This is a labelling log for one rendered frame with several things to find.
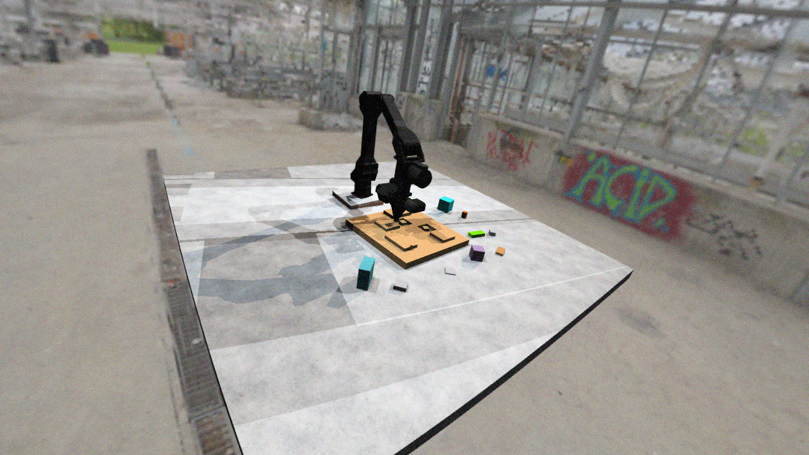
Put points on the small white flat block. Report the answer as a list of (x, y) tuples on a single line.
[(400, 285)]

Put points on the teal block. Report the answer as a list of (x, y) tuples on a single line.
[(365, 273)]

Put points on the teal cube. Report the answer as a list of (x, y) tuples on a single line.
[(445, 204)]

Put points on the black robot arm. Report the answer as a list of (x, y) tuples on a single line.
[(405, 144)]

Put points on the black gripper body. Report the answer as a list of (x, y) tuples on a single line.
[(411, 205)]

